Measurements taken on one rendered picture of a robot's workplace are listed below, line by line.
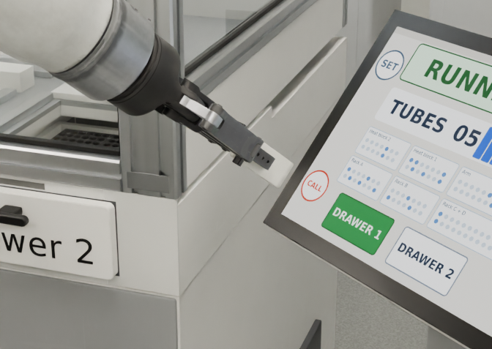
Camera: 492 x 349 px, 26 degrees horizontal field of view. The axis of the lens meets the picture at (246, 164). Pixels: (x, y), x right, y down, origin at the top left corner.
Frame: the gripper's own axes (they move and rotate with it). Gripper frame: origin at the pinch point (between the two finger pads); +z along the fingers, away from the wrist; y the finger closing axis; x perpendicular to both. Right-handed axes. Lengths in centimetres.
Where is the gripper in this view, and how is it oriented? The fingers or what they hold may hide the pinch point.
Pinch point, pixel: (262, 159)
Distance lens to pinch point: 108.7
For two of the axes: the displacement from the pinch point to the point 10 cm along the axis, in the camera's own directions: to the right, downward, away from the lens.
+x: -5.3, 8.4, -0.5
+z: 6.2, 4.3, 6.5
